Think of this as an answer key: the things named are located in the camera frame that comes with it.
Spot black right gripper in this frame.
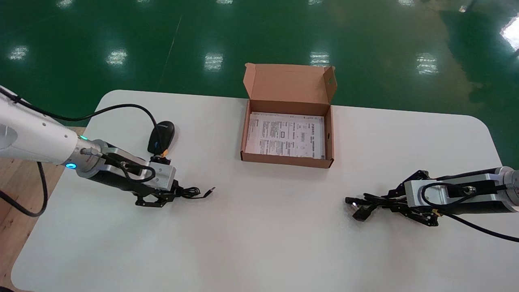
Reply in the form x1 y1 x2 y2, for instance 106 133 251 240
387 170 519 227

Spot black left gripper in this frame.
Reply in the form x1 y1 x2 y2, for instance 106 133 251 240
86 170 182 208

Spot black power cord with plug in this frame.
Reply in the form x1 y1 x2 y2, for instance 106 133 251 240
345 193 406 222

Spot brown cardboard storage box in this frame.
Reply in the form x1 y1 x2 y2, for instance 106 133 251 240
240 62 338 169

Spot white printed paper manual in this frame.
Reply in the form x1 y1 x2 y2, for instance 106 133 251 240
245 112 326 159

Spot short black right wrist cable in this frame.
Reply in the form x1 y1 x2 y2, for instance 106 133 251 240
421 182 476 208

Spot short black wrist cable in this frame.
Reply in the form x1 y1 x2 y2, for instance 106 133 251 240
421 182 476 208
81 149 157 184

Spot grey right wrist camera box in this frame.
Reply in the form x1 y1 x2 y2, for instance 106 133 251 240
404 172 507 208

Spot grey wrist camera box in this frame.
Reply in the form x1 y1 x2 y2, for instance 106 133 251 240
404 172 507 208
106 148 178 191

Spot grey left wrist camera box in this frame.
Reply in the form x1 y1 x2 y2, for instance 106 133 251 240
106 148 178 191

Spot short black left wrist cable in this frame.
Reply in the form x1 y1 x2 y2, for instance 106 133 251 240
81 149 157 184

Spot long black right arm cable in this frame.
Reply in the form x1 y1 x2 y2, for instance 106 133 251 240
435 210 519 243

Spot long black arm cable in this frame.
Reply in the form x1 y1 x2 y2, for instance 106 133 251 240
0 86 167 157
435 210 519 243

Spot long black left arm cable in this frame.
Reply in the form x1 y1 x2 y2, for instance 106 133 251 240
0 86 167 157

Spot hanging black left arm cable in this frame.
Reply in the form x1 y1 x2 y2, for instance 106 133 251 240
0 161 49 217

